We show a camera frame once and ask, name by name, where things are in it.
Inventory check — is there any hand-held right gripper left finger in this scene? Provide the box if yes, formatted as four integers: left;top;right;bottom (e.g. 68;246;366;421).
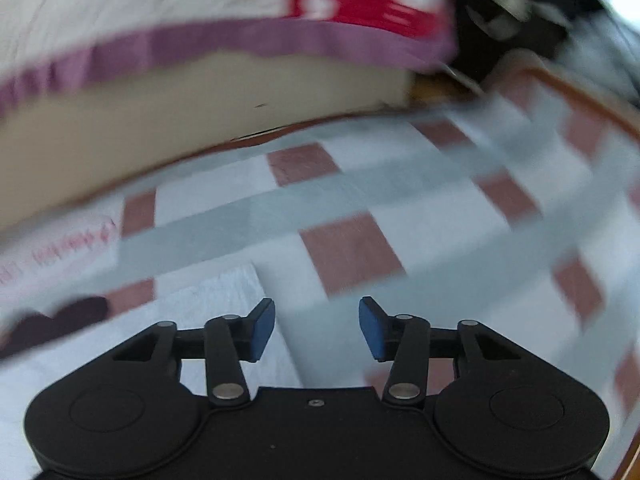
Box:
112;297;277;407

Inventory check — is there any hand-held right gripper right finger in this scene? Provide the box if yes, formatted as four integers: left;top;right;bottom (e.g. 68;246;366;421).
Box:
358;296;524;407

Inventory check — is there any light blue fluffy garment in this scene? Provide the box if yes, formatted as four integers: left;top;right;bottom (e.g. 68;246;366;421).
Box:
0;264;303;480

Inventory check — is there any checked bed sheet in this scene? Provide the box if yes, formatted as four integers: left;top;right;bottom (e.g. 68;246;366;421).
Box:
0;50;640;480

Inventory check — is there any dark brown folded garment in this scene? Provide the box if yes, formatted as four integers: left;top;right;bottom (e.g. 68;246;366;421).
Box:
0;296;112;358

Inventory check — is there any beige mattress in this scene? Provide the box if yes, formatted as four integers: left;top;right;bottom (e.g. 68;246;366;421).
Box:
0;51;416;233

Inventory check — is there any floral quilt with purple border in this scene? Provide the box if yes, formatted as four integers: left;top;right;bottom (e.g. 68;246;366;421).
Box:
0;0;458;117

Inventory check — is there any dark object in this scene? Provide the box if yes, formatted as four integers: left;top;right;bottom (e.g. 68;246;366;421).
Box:
447;0;608;86

